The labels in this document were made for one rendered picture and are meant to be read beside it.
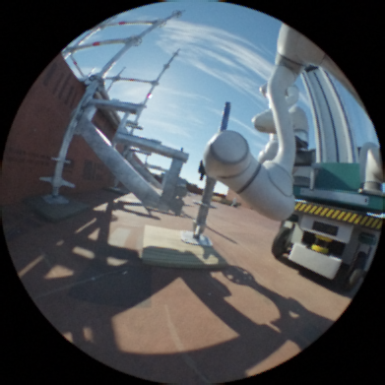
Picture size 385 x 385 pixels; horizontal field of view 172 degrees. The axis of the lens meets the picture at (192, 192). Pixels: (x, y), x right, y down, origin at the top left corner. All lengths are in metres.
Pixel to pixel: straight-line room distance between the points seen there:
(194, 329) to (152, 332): 0.08
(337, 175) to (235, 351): 0.91
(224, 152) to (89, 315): 0.38
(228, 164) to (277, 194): 0.14
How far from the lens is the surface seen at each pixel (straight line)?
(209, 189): 0.58
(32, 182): 0.83
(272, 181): 0.30
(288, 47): 0.60
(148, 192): 0.54
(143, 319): 0.28
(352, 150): 1.05
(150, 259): 0.40
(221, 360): 0.27
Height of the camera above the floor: 0.24
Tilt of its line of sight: 1 degrees down
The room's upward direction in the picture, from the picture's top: 14 degrees clockwise
